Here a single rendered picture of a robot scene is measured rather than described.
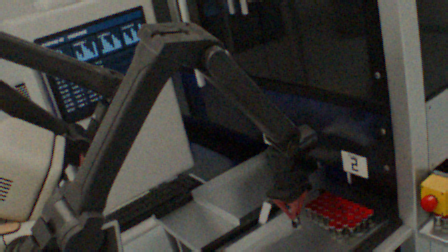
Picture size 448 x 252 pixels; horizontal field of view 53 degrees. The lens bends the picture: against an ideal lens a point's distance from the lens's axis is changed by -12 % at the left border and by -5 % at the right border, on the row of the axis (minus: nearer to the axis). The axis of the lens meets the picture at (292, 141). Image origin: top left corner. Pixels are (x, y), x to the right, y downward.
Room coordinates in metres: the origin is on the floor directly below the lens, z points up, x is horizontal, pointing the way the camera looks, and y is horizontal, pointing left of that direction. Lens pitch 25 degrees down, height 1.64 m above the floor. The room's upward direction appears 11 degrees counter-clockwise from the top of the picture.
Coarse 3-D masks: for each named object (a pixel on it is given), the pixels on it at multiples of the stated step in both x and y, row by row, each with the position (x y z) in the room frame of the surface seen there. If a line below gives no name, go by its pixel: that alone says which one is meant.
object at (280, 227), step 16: (304, 208) 1.14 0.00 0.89; (272, 224) 1.07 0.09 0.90; (288, 224) 1.09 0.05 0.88; (304, 224) 1.07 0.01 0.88; (384, 224) 0.96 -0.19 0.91; (240, 240) 1.01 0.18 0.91; (256, 240) 1.03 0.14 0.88; (272, 240) 1.03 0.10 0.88; (288, 240) 1.01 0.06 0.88; (304, 240) 1.00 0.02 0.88; (320, 240) 0.99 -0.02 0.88; (336, 240) 0.97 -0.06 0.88; (368, 240) 0.92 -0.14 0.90
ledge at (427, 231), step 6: (432, 222) 0.96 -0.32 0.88; (426, 228) 0.94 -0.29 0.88; (432, 228) 0.94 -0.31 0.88; (420, 234) 0.94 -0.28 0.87; (426, 234) 0.92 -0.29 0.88; (432, 234) 0.91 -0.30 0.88; (438, 234) 0.91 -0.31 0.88; (444, 234) 0.90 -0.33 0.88; (432, 240) 0.91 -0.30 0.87; (438, 240) 0.89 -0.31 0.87; (444, 240) 0.88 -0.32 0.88
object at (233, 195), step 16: (256, 160) 1.47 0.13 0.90; (224, 176) 1.39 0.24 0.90; (240, 176) 1.41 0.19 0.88; (256, 176) 1.39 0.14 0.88; (272, 176) 1.37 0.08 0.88; (320, 176) 1.30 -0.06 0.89; (192, 192) 1.31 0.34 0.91; (208, 192) 1.34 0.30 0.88; (224, 192) 1.32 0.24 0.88; (240, 192) 1.31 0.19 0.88; (256, 192) 1.29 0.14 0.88; (208, 208) 1.24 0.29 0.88; (224, 208) 1.23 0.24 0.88; (240, 208) 1.21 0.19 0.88; (256, 208) 1.15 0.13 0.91
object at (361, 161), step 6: (342, 156) 1.13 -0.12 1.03; (348, 156) 1.11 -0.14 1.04; (354, 156) 1.10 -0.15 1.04; (360, 156) 1.08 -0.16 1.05; (348, 162) 1.12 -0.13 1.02; (354, 162) 1.10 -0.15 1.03; (360, 162) 1.08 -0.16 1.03; (348, 168) 1.12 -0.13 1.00; (354, 168) 1.10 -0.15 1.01; (360, 168) 1.08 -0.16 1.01; (366, 168) 1.07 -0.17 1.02; (360, 174) 1.08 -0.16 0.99; (366, 174) 1.07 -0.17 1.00
